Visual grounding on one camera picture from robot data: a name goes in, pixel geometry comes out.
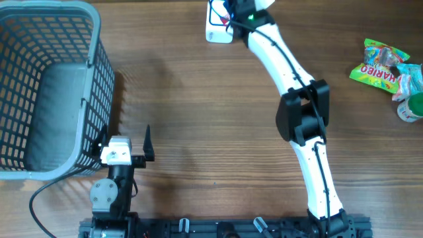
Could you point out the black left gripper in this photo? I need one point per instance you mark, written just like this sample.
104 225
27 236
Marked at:
139 160

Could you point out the Haribo gummy candy bag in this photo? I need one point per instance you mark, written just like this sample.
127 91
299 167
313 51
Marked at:
379 58

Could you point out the teal tissue pack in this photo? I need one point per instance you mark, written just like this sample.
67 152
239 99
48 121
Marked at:
415 71

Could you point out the green-lid white jar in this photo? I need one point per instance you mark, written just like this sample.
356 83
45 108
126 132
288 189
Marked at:
410 110

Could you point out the red coffee stick sachet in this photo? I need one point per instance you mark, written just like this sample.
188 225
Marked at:
225 19

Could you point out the red small candy pack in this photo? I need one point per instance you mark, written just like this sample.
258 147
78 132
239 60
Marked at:
404 88

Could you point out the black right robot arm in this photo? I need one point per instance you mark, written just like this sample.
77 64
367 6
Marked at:
302 115

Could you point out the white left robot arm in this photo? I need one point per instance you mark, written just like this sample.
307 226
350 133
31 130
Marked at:
111 197

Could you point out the white barcode scanner box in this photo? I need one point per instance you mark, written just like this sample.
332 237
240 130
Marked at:
216 32

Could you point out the grey plastic shopping basket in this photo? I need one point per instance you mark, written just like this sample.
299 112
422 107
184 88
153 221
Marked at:
57 87

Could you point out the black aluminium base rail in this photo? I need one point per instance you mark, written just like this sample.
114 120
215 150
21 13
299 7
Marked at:
173 228

